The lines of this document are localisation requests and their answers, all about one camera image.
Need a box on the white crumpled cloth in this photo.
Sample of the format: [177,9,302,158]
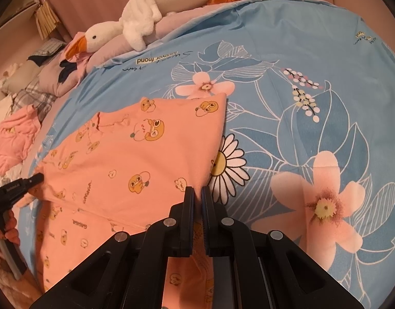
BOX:
[0,79,19,118]

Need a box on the white goose plush toy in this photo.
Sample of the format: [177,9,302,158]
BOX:
[70,0,283,62]

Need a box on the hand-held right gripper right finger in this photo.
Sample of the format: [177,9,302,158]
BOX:
[201,187,367,309]

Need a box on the pink cartoon print garment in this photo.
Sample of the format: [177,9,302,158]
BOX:
[23,93,229,309]

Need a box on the dark navy cloth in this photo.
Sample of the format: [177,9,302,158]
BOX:
[58,59,78,85]

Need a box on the beige hanging cloth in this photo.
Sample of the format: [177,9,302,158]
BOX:
[34,0,62,40]

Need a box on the person's left hand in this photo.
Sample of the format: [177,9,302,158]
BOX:
[0,213,18,246]

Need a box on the grey plaid pillow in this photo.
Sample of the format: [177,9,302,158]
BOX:
[9,76,60,118]

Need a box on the long mauve pillow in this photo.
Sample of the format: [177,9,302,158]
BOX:
[87,2,246,69]

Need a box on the blue floral blanket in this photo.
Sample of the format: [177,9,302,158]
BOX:
[19,0,395,309]

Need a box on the pile of pink clothes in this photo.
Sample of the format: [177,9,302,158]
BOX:
[0,104,44,175]

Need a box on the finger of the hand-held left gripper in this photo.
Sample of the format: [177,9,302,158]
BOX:
[21,173,45,190]

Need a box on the person's left forearm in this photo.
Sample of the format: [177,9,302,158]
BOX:
[0,243,41,301]

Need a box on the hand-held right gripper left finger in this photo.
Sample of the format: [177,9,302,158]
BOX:
[29,187,195,309]

